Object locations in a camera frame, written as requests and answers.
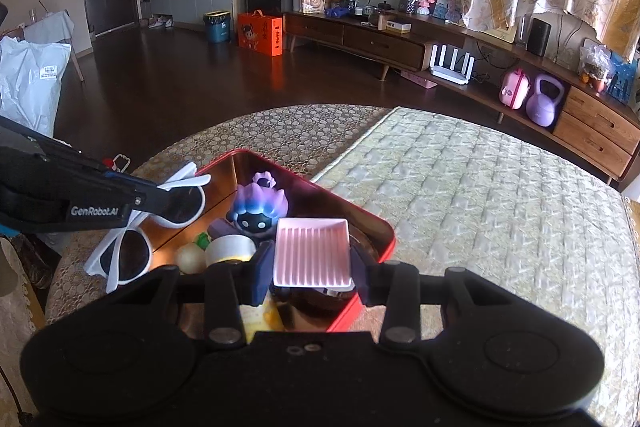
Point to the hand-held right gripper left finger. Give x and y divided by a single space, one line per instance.
260 276

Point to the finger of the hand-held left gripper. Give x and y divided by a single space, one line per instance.
150 199

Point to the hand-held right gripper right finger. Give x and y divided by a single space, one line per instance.
361 279

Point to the white pale yellow bottle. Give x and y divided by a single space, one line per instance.
230 251

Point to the pink ribbed tray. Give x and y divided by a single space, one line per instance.
312 252

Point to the white framed sunglasses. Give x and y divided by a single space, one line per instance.
127 252

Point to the lavender small block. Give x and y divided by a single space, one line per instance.
222 227

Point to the small green toy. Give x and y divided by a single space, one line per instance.
202 240

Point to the purple blue figurine toy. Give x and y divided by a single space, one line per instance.
257 207

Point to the beige round ornament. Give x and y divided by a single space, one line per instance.
191 258

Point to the red tin box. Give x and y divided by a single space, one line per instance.
320 202

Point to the plastic bottle with red cap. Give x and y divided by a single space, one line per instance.
117 163

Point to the lace patterned tablecloth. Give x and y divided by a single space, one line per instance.
240 129

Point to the white plastic bag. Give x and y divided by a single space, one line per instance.
30 82

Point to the cream quilted table cloth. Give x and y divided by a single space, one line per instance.
500 217

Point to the white cloth covered table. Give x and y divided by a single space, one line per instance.
50 29

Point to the white shoes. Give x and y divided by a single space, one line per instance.
160 23

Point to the blue trash bin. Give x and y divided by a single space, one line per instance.
217 28

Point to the orange gift box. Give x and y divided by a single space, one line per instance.
260 34

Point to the pink power strip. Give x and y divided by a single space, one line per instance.
419 80

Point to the white router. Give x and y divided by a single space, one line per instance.
452 69

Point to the wooden media cabinet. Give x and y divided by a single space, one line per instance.
380 42

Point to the pink toy case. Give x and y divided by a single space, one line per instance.
514 91

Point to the purple kettlebell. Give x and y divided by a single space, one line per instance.
544 104

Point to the small beige box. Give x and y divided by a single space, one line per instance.
397 27

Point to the framed blue picture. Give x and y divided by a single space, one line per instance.
447 2

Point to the black speaker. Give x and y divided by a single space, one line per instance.
539 37

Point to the clear plastic bag of fruit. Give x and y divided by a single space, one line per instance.
595 69

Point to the white curved board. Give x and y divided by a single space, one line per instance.
567 37

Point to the blue picture card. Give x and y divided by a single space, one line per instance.
622 79

